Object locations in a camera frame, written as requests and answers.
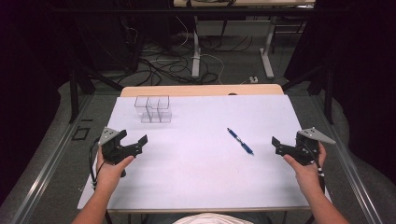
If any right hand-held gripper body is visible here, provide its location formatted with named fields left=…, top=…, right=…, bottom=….
left=275, top=126, right=337, bottom=166

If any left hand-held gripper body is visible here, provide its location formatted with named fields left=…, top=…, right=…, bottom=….
left=98, top=126, right=144, bottom=165

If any clear plastic organizer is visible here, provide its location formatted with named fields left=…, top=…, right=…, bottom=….
left=134, top=94, right=173, bottom=124

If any blue pen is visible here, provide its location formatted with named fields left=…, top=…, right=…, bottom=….
left=226, top=127, right=255, bottom=157

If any person's right hand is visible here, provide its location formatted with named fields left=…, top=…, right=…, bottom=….
left=283, top=141, right=328, bottom=197

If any person's left hand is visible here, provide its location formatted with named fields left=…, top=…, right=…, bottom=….
left=95, top=146, right=135, bottom=192

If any black metal stand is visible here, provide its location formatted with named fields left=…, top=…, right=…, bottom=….
left=281, top=63, right=334, bottom=126
left=68, top=66, right=125, bottom=124

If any white table cover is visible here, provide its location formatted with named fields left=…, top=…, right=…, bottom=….
left=77, top=93, right=333, bottom=210

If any white desk leg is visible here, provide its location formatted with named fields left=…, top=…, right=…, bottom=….
left=259, top=17, right=276, bottom=79
left=191, top=15, right=202, bottom=79

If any dark curtain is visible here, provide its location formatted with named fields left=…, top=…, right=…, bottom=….
left=0, top=0, right=74, bottom=206
left=284, top=0, right=396, bottom=186

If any person's white shirt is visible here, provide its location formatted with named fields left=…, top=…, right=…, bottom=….
left=172, top=212, right=255, bottom=224

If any metal floor rail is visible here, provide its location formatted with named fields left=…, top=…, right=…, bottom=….
left=9, top=93, right=95, bottom=224
left=309, top=93, right=385, bottom=224

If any tangle of black floor cables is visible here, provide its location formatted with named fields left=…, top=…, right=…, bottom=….
left=123, top=32, right=254, bottom=87

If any white floor cable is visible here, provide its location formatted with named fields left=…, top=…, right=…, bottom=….
left=174, top=15, right=226, bottom=86

